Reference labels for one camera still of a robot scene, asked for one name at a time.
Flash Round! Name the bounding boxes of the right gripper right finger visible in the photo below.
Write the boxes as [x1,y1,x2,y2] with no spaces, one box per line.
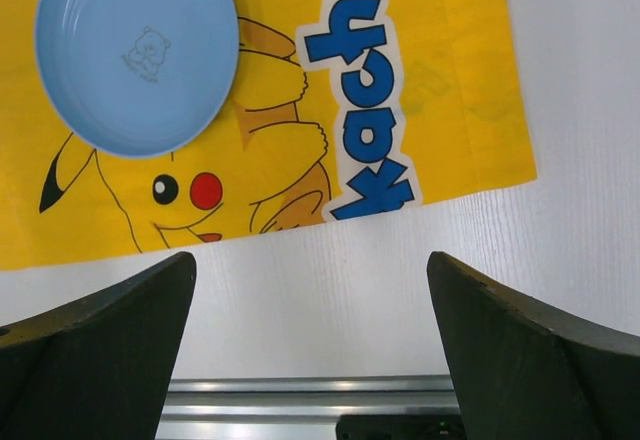
[427,252,639,439]

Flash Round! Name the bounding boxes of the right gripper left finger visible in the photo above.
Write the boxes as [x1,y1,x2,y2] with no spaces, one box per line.
[1,252,197,439]

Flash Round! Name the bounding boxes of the light blue plate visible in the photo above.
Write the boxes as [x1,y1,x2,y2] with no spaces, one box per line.
[35,0,239,158]

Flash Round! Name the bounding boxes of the yellow Pikachu cloth placemat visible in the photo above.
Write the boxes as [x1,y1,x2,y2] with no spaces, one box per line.
[1,0,536,270]

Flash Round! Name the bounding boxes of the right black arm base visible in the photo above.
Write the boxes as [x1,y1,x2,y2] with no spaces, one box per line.
[335,414,467,440]

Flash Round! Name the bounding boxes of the aluminium mounting rail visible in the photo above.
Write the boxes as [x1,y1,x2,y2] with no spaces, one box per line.
[156,375,460,439]

